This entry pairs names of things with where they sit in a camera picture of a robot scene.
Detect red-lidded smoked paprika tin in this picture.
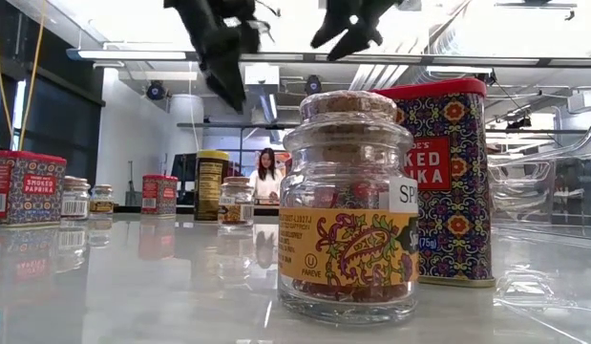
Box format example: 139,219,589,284
0,149,68,226
370,77,496,290
140,173,179,217

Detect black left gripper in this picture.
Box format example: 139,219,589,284
163,0,272,115

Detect colourful floral poster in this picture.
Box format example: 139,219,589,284
275,151,293,178

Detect yellow-lidded dark spice jar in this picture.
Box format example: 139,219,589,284
193,149,231,223

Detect person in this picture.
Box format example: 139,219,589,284
248,147,285,202

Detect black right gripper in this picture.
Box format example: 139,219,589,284
309,0,406,62

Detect clear plastic tray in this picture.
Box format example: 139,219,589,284
485,117,591,243

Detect round black ceiling camera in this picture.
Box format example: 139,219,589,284
145,79,167,101
304,75,324,96

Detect white round column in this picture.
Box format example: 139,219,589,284
168,94,205,159

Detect black background monitor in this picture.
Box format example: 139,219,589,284
172,152,199,192

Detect white ceiling box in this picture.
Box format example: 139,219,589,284
243,63,281,88

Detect yellow cable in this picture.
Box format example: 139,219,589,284
0,0,48,152

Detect long ceiling light bar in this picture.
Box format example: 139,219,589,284
65,46,591,68

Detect cork-topped glass saffron jar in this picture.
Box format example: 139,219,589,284
60,175,92,222
277,90,420,327
89,183,116,217
217,176,256,226

